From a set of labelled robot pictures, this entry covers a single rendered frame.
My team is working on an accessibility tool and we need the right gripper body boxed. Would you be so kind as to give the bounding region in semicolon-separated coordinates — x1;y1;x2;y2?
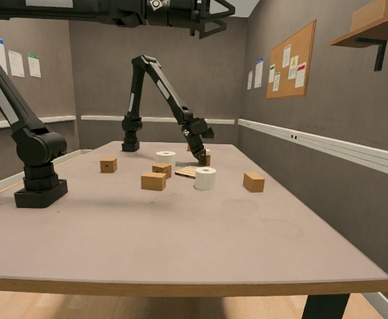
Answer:
167;0;205;36

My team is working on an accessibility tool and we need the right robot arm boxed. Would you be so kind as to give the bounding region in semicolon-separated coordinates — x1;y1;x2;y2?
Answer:
0;0;169;200

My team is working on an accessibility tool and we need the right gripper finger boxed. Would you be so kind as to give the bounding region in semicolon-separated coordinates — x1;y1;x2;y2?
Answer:
203;0;235;23
199;19;227;40

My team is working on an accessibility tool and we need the small wooden pallet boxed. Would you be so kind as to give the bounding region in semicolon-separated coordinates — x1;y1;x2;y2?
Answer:
175;166;198;179

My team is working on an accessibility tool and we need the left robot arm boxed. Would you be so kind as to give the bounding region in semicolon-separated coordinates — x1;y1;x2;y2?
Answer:
122;55;214;147

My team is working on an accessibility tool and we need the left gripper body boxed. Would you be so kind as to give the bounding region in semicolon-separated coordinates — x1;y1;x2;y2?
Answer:
186;134;204;156

